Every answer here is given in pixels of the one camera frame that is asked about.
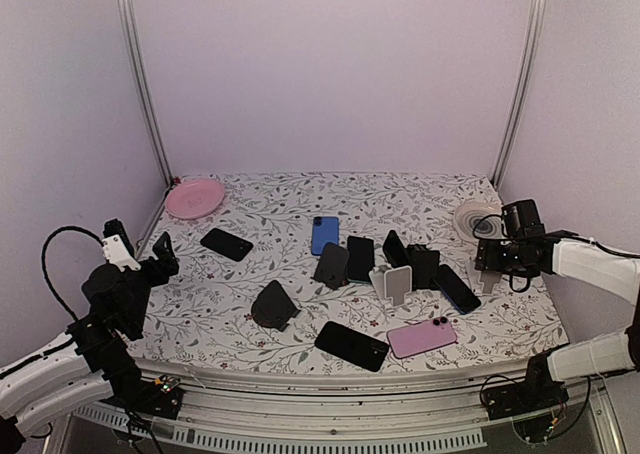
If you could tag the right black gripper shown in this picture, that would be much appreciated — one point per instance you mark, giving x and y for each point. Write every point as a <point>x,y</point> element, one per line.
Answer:
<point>488,258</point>

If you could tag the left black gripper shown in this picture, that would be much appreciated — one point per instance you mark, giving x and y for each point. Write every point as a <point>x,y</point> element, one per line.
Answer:
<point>167,259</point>

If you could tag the white folding phone stand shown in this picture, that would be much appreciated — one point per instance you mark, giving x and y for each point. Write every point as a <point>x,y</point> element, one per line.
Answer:
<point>482,282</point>

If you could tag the black phone blue case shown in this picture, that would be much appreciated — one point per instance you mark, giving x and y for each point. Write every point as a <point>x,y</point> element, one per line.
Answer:
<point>456,290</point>

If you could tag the black folding phone stand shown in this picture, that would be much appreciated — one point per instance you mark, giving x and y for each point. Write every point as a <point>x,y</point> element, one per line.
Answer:
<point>425,263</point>

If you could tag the white grey phone stand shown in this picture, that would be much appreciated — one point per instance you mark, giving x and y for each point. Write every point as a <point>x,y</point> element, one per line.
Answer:
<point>392,285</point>

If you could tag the black phone teal edge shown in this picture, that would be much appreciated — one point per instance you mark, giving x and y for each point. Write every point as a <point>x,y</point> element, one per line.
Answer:
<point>361,259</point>

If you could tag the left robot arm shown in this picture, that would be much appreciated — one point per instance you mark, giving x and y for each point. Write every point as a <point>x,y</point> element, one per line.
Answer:
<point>90,360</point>

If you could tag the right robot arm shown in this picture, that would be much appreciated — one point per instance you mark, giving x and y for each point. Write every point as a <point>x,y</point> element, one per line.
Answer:
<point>597,287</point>

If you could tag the black round base stand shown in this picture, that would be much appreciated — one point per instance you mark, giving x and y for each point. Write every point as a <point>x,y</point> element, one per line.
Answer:
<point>273,308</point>

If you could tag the pink phone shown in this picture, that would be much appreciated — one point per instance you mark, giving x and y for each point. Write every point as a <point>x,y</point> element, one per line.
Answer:
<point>426,336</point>

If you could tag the black upright phone stand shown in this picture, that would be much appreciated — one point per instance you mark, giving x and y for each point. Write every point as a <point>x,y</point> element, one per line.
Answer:
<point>331,269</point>

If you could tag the black phone front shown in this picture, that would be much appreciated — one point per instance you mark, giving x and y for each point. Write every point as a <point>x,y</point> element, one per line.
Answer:
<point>352,346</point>

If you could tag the pink plate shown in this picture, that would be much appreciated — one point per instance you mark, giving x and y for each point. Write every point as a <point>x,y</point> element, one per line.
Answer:
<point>194,199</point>

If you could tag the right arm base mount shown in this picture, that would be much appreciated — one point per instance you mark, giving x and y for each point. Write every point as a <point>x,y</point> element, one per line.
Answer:
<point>537,408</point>

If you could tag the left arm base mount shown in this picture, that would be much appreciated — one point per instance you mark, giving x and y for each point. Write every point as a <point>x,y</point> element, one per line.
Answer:
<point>161,397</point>

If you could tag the front aluminium rail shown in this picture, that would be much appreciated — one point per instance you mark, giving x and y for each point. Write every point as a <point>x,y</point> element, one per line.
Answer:
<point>429,412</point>

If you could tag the right aluminium frame post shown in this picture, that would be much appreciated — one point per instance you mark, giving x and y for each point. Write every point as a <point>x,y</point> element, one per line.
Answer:
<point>531,41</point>

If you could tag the aluminium frame post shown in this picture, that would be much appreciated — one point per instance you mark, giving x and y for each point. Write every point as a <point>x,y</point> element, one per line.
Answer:
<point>531,41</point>
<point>134,49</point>

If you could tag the left aluminium frame post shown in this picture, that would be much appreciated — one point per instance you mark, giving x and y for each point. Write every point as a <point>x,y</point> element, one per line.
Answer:
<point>134,49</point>

